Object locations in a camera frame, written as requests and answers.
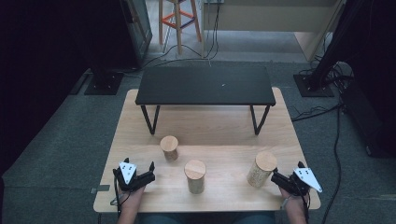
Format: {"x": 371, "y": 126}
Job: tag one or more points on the tall jar with brown sticks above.
{"x": 195, "y": 174}

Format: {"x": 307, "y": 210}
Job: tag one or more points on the beige cabinet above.
{"x": 264, "y": 18}

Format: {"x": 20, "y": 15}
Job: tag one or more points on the person's right hand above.
{"x": 294, "y": 200}

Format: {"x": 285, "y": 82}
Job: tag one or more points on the person's blue jeans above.
{"x": 205, "y": 218}

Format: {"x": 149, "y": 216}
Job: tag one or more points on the tall jar with pale grains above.
{"x": 264, "y": 165}

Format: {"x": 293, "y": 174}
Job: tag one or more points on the black box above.
{"x": 367, "y": 124}

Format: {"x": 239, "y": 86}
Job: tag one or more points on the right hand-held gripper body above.
{"x": 306, "y": 179}

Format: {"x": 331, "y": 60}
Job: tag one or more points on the black stand with square base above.
{"x": 313, "y": 85}
{"x": 104, "y": 83}

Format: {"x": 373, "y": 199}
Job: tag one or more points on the short glass jar wooden lid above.
{"x": 169, "y": 144}

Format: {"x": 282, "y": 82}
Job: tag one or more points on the wooden stool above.
{"x": 178, "y": 25}

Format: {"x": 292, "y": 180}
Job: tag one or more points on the grey tape strip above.
{"x": 101, "y": 188}

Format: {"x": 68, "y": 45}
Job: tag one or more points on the person's left hand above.
{"x": 132, "y": 196}

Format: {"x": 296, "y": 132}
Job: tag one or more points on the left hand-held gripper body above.
{"x": 141, "y": 179}

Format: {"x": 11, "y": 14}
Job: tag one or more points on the glass-fronted cabinet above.
{"x": 138, "y": 31}

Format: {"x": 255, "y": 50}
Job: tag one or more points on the black metal shelf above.
{"x": 205, "y": 85}

